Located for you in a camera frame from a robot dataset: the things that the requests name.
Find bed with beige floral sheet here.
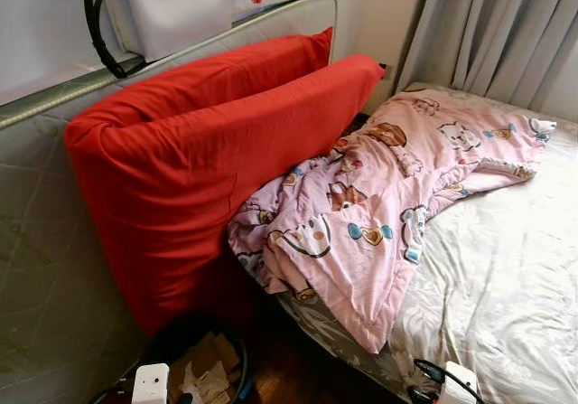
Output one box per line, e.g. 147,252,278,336
271,80,578,404

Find pink cartoon print quilt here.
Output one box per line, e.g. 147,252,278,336
226,92,558,355

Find brown cardboard scraps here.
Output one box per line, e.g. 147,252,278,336
170,332,243,404

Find black round bin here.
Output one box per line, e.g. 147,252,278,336
99,312,254,404

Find red fabric covered cushion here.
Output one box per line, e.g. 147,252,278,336
90,26,335,120
63,53,385,333

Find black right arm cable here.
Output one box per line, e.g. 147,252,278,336
411,357,484,404

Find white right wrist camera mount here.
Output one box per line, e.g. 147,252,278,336
438,361,480,404

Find white bag with black straps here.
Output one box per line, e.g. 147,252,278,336
83,0,238,80

